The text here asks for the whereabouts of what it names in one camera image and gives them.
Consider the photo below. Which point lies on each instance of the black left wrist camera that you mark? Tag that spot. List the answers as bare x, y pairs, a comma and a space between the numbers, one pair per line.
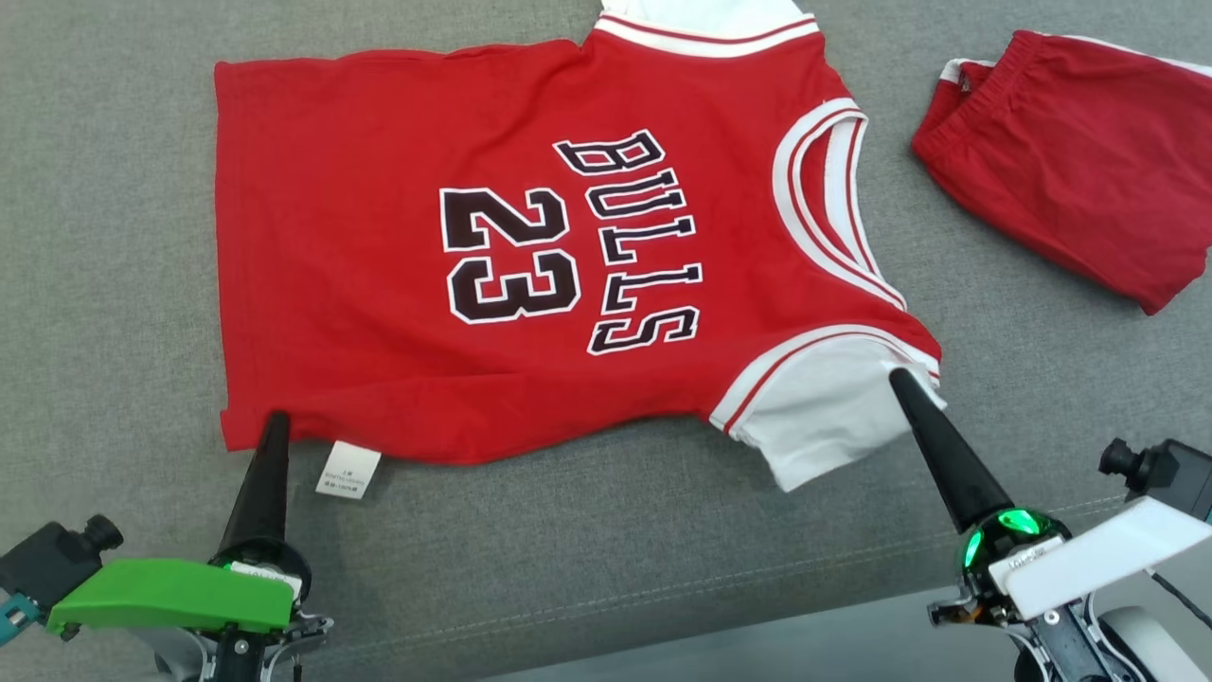
47, 564

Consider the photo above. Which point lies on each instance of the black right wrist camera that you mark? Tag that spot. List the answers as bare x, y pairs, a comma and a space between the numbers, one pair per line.
1169, 474

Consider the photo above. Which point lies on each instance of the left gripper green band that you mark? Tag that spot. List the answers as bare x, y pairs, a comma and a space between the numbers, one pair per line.
170, 597

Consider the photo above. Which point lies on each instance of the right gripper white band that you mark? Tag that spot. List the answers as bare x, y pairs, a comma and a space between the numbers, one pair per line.
1098, 559

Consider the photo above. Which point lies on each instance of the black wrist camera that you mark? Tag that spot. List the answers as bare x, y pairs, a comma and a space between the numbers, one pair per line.
1169, 474
47, 564

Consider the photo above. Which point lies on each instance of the red shorts white trim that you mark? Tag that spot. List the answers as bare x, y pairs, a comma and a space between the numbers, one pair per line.
1089, 161

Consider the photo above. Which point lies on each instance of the red Bulls 23 jersey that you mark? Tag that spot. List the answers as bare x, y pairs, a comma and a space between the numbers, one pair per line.
379, 332

